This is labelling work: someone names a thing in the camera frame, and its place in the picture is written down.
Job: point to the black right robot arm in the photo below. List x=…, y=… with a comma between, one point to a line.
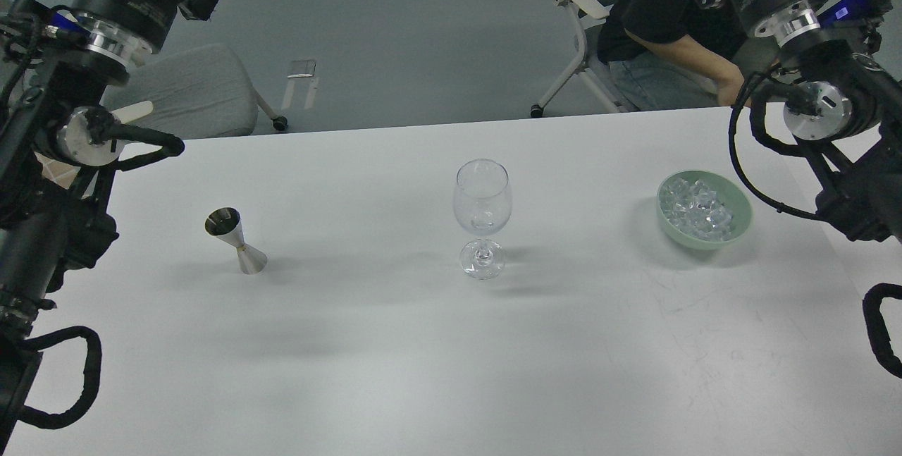
x=828, y=102

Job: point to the grey office chair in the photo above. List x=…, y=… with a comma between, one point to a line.
x=200, y=93
x=587, y=17

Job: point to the metal floor plate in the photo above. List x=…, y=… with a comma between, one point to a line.
x=302, y=68

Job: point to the steel double jigger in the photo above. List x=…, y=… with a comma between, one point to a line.
x=225, y=224

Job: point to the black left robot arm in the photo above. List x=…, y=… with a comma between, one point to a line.
x=61, y=151

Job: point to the green bowl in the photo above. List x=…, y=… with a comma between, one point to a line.
x=730, y=194

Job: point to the beige checkered cloth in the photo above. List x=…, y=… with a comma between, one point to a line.
x=64, y=175

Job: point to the grey office chair left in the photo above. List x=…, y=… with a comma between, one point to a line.
x=200, y=93

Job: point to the clear ice cubes pile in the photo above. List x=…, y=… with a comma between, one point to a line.
x=694, y=208

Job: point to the grey office chair right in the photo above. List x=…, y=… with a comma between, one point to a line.
x=587, y=17

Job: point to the clear wine glass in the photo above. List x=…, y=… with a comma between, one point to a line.
x=482, y=205

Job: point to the seated person black shirt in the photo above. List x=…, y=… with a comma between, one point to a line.
x=671, y=54

